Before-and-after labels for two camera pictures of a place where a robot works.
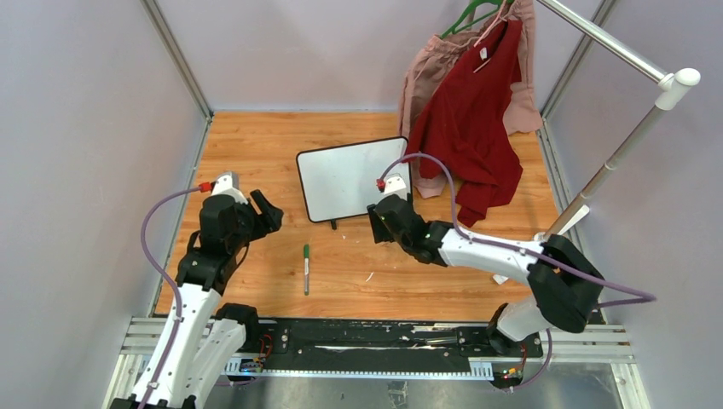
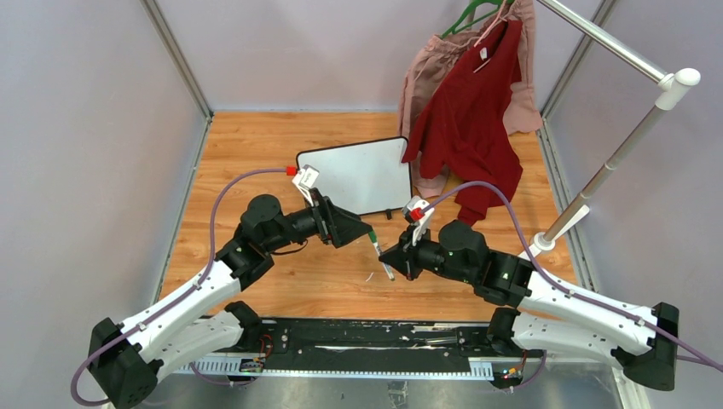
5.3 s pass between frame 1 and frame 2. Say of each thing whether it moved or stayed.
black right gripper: moved
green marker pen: moved
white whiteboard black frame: stayed
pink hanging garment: stayed
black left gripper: moved
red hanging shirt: stayed
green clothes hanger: stayed
